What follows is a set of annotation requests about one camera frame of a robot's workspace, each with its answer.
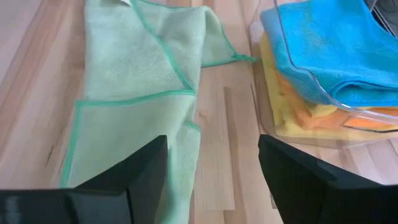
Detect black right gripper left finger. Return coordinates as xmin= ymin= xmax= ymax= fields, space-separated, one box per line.
xmin=0 ymin=135 xmax=169 ymax=224

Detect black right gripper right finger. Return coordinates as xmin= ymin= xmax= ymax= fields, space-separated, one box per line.
xmin=257 ymin=134 xmax=398 ymax=224

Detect yellow microfiber towel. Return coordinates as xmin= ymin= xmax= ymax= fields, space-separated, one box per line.
xmin=259 ymin=32 xmax=341 ymax=119
xmin=269 ymin=90 xmax=398 ymax=141

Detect orange microfiber towel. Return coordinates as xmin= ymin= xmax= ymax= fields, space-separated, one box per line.
xmin=275 ymin=70 xmax=398 ymax=131

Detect green microfiber towel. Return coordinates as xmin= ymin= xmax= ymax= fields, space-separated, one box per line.
xmin=59 ymin=0 xmax=256 ymax=224

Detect blue microfiber towel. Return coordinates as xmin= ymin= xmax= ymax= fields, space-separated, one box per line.
xmin=260 ymin=0 xmax=398 ymax=108

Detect clear plastic bin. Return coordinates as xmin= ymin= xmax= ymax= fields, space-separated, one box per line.
xmin=248 ymin=0 xmax=398 ymax=149

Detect black aluminium rig frame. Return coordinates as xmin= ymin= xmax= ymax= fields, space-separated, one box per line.
xmin=363 ymin=0 xmax=398 ymax=37

